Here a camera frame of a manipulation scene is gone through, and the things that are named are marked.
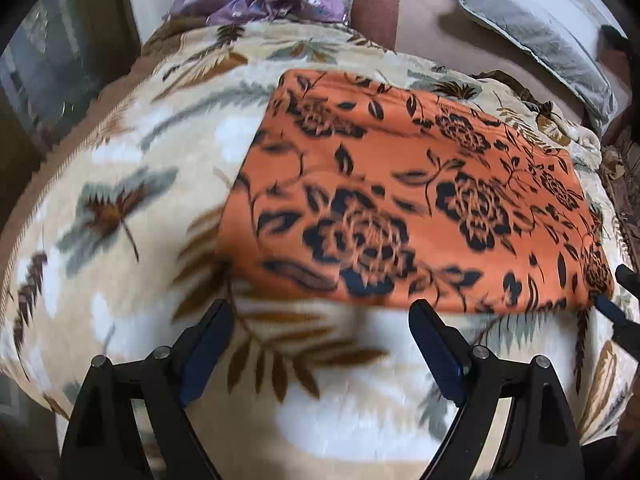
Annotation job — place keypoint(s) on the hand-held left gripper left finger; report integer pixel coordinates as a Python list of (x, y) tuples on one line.
[(205, 350)]

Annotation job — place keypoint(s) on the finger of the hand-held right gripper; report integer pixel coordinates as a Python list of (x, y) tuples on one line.
[(627, 276), (607, 307)]

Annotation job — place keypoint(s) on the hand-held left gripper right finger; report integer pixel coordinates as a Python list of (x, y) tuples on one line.
[(440, 350)]

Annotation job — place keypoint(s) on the orange floral garment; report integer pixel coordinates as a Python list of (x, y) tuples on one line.
[(400, 185)]

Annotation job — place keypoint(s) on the leaf print blanket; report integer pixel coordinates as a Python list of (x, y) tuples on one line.
[(150, 185)]

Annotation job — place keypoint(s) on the grey pillow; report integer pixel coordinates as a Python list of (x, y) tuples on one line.
[(540, 30)]

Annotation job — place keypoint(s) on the wooden door with glass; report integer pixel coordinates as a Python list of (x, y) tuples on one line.
[(45, 60)]

